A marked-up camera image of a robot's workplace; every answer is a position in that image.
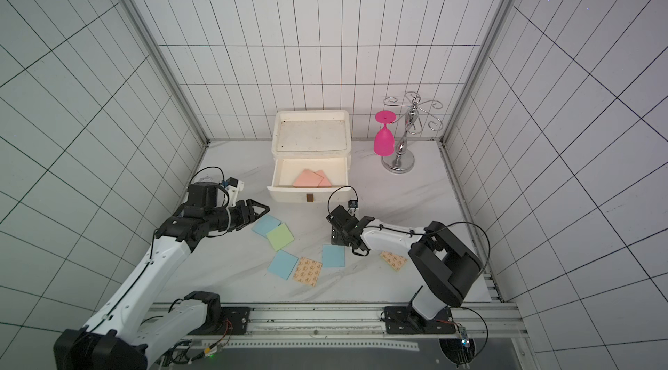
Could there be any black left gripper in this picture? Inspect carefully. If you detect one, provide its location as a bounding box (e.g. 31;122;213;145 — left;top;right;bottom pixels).
205;199;271;233

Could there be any pink sticky note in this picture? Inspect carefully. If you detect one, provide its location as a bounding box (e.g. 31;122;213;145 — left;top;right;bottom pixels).
316;170;332;187
292;169;321;187

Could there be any white pull-out drawer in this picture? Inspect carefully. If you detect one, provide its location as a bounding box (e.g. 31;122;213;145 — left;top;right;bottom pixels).
267;157;349;203

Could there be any white plastic drawer cabinet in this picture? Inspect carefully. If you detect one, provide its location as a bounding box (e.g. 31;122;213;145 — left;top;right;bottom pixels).
271;110;351;159

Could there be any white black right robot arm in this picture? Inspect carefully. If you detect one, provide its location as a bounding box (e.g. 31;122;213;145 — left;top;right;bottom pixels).
327;206;484;335

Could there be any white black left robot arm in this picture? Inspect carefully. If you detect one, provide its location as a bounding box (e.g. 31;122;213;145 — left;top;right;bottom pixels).
53;182;270;369

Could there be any blue sticky note upper left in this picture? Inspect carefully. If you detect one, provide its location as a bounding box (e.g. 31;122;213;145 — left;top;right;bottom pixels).
252;215;282;238

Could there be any blue sticky note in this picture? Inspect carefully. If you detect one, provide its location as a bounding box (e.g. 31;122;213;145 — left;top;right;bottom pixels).
252;215;282;238
268;250;299;281
322;245;345;268

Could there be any blue sticky note center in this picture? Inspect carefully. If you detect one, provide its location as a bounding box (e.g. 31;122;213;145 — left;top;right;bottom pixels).
322;245;345;268

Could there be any green sticky note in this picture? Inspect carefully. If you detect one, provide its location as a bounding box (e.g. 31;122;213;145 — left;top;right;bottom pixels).
266;223;294;252

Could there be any orange patterned sticky note right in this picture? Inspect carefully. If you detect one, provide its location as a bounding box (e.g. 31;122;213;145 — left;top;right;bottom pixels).
380;252;408;271

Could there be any orange patterned sticky note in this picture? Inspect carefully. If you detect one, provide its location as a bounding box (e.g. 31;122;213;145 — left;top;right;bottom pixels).
292;257;323;287
380;252;408;271

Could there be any orange patterned sticky note left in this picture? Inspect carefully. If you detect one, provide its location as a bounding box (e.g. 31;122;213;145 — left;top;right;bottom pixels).
292;257;323;287

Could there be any blue sticky note lower left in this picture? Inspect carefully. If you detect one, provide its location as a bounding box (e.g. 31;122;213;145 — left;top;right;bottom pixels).
268;250;299;281

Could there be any chrome glass holder stand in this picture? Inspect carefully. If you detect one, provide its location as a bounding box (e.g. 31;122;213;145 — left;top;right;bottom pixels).
382;91;444;175

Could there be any pink wine glass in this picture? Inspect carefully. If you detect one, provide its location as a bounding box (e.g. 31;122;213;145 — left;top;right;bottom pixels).
374;110;397;157

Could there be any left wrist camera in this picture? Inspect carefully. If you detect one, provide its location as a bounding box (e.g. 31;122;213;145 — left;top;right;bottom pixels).
221;177;245;207

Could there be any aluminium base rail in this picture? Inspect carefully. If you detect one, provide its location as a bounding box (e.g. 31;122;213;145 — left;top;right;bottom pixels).
106;301;528;353

